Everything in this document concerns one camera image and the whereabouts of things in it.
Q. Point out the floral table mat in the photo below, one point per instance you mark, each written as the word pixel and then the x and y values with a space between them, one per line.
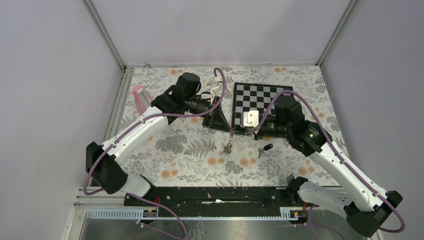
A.
pixel 187 154

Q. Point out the keyring with coloured keys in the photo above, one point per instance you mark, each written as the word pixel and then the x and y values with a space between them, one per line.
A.
pixel 228 147

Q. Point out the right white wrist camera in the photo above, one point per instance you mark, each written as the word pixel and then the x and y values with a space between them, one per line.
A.
pixel 249 119

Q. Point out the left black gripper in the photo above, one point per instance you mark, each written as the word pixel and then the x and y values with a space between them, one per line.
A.
pixel 216 119

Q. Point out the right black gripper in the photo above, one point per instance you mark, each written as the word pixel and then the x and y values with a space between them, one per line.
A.
pixel 257 135

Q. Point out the pink box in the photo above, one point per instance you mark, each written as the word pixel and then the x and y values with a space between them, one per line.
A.
pixel 142 98

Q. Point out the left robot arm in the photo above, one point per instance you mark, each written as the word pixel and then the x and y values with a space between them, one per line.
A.
pixel 104 161

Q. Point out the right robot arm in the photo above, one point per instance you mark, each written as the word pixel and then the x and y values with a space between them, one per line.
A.
pixel 364 204

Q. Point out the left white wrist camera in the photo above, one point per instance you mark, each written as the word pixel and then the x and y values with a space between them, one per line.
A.
pixel 215 92

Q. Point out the black white chessboard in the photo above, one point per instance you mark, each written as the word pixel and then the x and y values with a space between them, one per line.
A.
pixel 251 96

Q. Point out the white cable duct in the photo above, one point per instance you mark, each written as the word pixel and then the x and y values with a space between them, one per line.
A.
pixel 152 214

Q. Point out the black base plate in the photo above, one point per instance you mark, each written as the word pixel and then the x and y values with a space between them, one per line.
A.
pixel 221 201

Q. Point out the key with black fob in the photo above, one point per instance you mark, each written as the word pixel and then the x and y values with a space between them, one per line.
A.
pixel 261 150

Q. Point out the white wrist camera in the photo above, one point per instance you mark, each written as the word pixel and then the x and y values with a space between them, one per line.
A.
pixel 249 119
pixel 215 92

